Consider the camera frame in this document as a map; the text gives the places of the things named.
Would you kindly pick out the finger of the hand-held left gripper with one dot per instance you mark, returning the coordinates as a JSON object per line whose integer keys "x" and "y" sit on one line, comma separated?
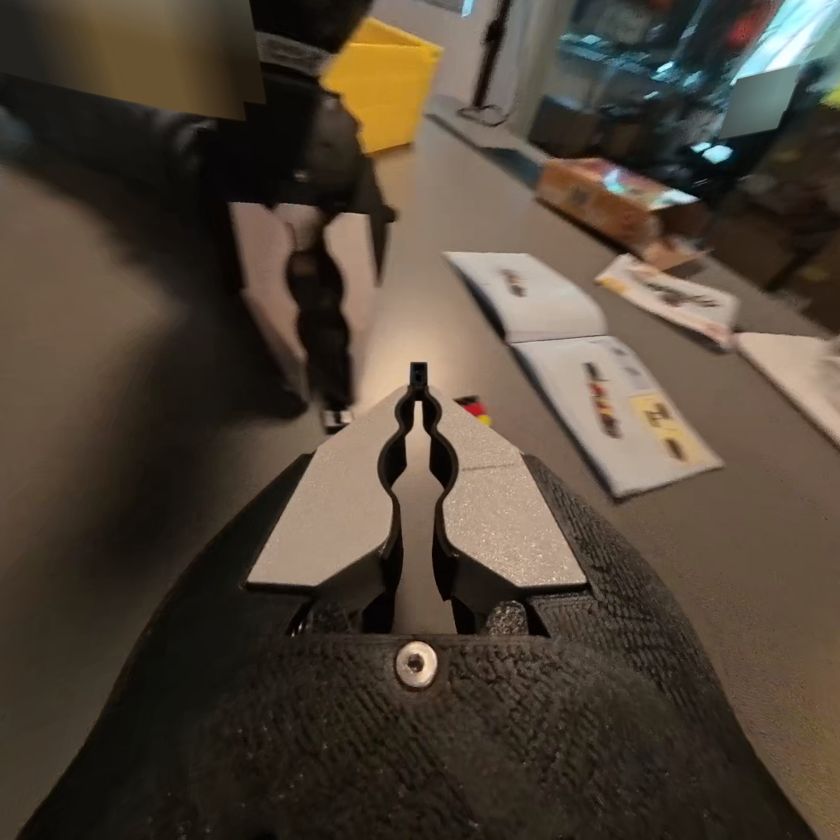
{"x": 269, "y": 262}
{"x": 358, "y": 275}

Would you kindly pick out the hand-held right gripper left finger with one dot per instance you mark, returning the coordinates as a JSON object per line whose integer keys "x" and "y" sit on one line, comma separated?
{"x": 321, "y": 525}

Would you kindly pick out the open instruction booklet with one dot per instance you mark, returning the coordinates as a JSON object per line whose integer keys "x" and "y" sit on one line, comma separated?
{"x": 558, "y": 308}

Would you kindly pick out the person's left forearm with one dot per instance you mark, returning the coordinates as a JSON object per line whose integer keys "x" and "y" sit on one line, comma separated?
{"x": 98, "y": 151}

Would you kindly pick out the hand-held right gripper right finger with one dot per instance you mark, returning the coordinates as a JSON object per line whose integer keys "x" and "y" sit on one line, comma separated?
{"x": 512, "y": 525}

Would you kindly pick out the colourful cardboard lego box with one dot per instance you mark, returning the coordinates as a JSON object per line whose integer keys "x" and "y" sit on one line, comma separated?
{"x": 590, "y": 190}

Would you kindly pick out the yellow plastic bin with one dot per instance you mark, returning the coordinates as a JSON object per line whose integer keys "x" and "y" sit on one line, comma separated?
{"x": 387, "y": 85}

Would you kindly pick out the white paper sheet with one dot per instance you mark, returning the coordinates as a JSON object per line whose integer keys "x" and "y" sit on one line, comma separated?
{"x": 794, "y": 374}

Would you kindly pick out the black red yellow lego model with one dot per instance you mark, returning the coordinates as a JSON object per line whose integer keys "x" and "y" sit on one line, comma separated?
{"x": 476, "y": 408}

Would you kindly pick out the black floor stand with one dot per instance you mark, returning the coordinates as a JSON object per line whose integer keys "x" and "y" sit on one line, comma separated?
{"x": 489, "y": 52}

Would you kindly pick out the small closed instruction booklet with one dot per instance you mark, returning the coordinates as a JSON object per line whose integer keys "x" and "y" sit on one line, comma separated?
{"x": 656, "y": 308}

